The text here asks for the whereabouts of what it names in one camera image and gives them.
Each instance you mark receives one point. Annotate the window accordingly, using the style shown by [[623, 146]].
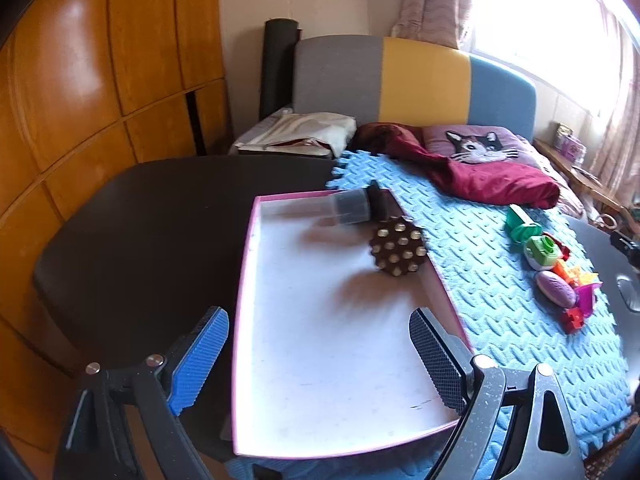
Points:
[[540, 15]]

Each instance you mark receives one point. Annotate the magenta toy piece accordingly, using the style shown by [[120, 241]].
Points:
[[586, 299]]

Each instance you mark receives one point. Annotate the purple storage box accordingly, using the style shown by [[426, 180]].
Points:
[[570, 142]]

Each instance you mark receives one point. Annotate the long red toy block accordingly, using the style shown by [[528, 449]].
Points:
[[562, 247]]

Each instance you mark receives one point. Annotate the blue foam puzzle mat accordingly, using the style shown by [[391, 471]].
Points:
[[500, 310]]

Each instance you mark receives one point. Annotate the yellow orange toy piece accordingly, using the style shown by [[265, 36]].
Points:
[[587, 277]]

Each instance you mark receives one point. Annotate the black rolled mat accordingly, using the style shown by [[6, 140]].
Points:
[[277, 65]]

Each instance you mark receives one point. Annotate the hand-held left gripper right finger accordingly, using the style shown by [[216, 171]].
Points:
[[435, 355]]

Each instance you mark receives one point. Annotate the white tote bag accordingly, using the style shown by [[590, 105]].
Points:
[[300, 130]]

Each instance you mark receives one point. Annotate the maroon cloth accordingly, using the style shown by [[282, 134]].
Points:
[[480, 180]]

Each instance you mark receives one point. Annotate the wooden wardrobe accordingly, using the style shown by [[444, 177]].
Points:
[[100, 110]]

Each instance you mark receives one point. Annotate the pink patterned curtain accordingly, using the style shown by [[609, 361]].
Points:
[[435, 0], [622, 125]]

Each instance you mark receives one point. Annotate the grey transparent jar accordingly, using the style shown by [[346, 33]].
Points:
[[350, 206]]

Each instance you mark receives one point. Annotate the grey yellow blue headboard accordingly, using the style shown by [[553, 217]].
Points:
[[425, 80]]

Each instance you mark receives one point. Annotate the purple oval toy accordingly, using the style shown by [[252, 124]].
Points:
[[554, 289]]

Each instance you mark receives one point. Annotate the orange toy block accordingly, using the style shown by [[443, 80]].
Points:
[[562, 269]]

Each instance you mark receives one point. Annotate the green white toy camera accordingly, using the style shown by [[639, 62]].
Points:
[[540, 254]]

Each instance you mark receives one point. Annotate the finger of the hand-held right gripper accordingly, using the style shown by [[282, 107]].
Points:
[[627, 245]]

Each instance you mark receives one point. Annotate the teal green toy block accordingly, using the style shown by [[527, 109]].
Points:
[[520, 227]]

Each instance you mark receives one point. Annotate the brown studded massage ball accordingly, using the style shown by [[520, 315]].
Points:
[[397, 247]]

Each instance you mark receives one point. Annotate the pink shallow cardboard box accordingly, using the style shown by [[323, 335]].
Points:
[[325, 340]]

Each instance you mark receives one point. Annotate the purple cat print pillow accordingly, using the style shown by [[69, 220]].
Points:
[[472, 146]]

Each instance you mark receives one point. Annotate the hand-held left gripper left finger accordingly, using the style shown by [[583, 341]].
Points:
[[200, 355]]

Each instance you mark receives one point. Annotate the wooden bedside table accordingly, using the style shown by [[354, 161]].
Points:
[[570, 165]]

